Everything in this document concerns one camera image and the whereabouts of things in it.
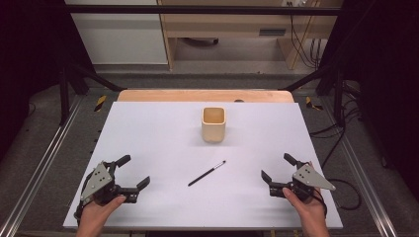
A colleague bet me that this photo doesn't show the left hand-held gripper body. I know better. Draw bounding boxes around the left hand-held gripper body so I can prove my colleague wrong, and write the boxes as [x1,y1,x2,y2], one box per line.
[79,160,139,206]

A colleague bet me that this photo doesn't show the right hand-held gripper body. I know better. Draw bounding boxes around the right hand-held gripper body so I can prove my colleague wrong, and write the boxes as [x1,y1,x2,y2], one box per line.
[269,161,337,202]

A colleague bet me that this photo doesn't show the black pen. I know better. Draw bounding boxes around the black pen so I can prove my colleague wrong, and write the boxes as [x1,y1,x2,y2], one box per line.
[187,160,227,188]

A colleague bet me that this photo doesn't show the square wooden pen holder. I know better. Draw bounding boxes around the square wooden pen holder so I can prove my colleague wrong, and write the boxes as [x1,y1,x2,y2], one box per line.
[201,107,227,143]

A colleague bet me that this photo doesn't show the person's right hand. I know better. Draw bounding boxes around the person's right hand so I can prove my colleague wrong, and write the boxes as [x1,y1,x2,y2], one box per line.
[282,187,327,225]

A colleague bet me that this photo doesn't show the person's left hand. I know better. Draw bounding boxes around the person's left hand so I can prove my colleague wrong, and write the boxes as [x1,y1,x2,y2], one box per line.
[79,196,126,228]

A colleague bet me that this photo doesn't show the white board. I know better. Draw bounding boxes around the white board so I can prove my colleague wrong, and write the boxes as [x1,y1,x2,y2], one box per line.
[62,101,344,230]

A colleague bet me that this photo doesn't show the yellow clamp right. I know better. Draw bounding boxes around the yellow clamp right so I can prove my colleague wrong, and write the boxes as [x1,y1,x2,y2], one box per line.
[304,96,324,112]

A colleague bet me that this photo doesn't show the yellow clamp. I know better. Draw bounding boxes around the yellow clamp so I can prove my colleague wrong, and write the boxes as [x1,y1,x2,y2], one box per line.
[94,95,109,113]
[304,96,324,112]

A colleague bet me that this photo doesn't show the yellow clamp left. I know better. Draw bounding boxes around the yellow clamp left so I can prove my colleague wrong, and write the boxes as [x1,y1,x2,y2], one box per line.
[94,95,109,113]

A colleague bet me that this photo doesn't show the black metal stand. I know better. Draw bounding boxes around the black metal stand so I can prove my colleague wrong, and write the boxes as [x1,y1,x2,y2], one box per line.
[58,62,127,126]
[279,62,347,128]

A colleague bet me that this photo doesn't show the wooden table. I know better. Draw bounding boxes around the wooden table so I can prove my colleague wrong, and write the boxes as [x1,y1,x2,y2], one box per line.
[117,89,294,104]

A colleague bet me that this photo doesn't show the black curtain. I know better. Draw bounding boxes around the black curtain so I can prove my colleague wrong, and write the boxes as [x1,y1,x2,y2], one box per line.
[0,0,97,162]
[317,0,419,201]

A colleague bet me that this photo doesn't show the white cabinet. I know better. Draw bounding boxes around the white cabinet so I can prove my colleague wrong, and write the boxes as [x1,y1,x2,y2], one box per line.
[64,0,169,65]

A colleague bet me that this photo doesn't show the light wooden desk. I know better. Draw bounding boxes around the light wooden desk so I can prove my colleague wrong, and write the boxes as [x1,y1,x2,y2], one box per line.
[157,0,344,71]

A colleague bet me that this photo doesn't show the right hand-held gripper cable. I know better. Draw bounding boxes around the right hand-held gripper cable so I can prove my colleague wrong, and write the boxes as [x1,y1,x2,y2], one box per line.
[312,188,329,218]

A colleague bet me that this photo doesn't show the hand-held gripper cable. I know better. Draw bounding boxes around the hand-held gripper cable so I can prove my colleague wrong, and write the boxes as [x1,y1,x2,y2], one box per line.
[312,188,329,218]
[73,197,87,225]

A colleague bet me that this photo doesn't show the left hand-held gripper cable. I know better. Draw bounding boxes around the left hand-held gripper cable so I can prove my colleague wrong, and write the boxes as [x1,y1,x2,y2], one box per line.
[73,197,87,225]

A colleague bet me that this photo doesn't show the black floor cable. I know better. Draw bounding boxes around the black floor cable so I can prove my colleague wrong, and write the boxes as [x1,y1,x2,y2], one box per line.
[309,98,364,211]

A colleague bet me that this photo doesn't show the aluminium floor rail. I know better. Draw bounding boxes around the aluminium floor rail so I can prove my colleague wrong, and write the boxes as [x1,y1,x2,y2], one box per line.
[0,95,84,237]
[320,96,400,237]

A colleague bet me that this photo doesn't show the hanging black cables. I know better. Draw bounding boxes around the hanging black cables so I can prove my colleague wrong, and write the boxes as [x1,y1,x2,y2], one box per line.
[287,1,328,70]

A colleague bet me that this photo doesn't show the black horizontal frame bar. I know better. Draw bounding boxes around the black horizontal frame bar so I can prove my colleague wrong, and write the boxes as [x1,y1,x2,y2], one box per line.
[64,4,342,16]

